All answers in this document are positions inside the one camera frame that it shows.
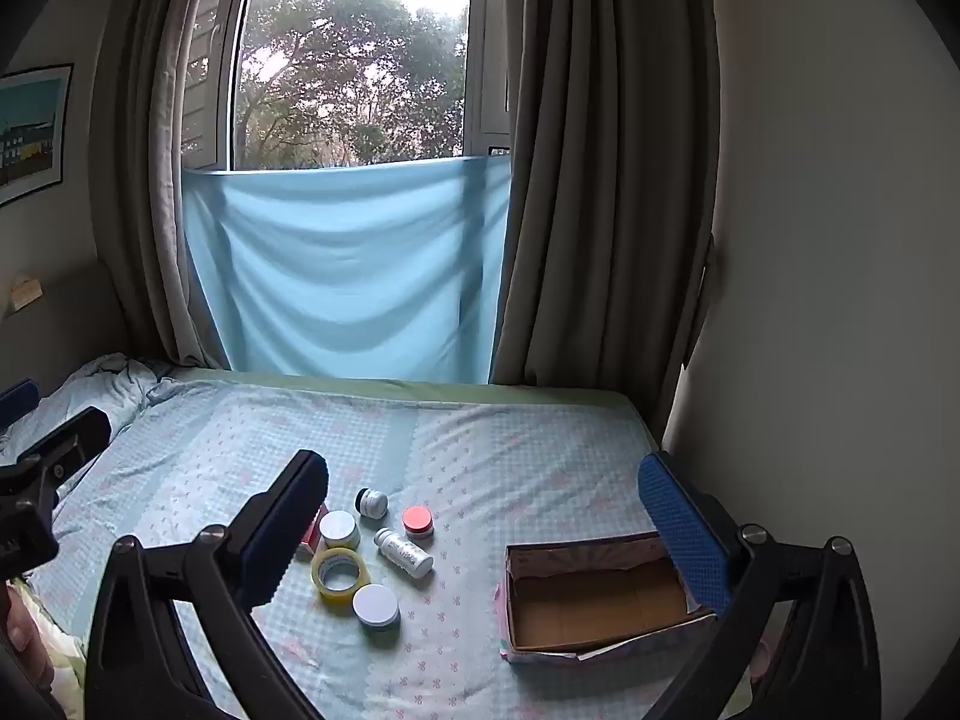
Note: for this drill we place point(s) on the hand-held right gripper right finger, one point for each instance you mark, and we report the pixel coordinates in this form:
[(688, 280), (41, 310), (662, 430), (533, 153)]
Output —
[(686, 521)]

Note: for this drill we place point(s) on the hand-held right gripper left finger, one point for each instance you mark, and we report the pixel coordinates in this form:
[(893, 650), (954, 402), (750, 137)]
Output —
[(289, 521)]

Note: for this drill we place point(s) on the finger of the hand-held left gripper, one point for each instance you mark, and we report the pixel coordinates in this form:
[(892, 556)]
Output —
[(16, 396), (75, 431)]

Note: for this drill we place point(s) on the white jar with black cap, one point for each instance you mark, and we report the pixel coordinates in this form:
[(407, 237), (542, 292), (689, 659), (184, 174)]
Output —
[(371, 502)]

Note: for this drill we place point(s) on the cardboard box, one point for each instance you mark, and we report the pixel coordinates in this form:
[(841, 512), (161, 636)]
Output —
[(600, 600)]

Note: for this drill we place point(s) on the red lid jar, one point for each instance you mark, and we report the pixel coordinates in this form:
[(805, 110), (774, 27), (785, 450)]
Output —
[(418, 521)]

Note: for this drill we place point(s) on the person's left hand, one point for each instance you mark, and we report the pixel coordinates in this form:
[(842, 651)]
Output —
[(22, 630)]

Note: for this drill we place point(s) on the small pink box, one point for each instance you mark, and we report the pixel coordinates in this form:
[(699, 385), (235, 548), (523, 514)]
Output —
[(309, 540)]

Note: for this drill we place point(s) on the crumpled light blue blanket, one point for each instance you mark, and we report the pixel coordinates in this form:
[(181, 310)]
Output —
[(112, 382)]

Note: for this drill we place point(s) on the yellow tape roll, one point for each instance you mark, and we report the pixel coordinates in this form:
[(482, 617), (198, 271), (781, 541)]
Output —
[(324, 591)]

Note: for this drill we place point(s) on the small beige box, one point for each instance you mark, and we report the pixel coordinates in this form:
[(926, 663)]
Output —
[(24, 292)]

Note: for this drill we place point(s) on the white plastic bottle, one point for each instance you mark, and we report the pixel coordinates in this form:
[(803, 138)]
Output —
[(405, 553)]

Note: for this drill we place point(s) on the white lid dark jar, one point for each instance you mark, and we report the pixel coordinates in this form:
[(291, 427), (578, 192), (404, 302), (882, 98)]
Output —
[(376, 606)]

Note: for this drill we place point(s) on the pale yellow cloth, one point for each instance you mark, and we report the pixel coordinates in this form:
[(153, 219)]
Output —
[(66, 664)]

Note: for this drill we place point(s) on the patterned light blue bed sheet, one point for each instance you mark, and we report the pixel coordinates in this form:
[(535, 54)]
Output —
[(487, 457)]

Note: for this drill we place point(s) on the light blue hanging cloth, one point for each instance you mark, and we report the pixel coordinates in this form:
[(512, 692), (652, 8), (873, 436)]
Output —
[(337, 270)]

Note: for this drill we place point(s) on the grey-brown curtain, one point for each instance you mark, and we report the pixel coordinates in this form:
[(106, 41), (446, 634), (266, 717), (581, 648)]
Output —
[(600, 165), (142, 165)]

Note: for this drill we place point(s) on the louvred window shutter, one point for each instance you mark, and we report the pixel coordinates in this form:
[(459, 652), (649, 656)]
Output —
[(202, 75)]

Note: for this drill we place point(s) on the window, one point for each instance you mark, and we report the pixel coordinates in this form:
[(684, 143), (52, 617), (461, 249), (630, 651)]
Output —
[(352, 52)]

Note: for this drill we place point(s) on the framed wall picture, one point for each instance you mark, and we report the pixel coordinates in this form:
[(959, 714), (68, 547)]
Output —
[(34, 135)]

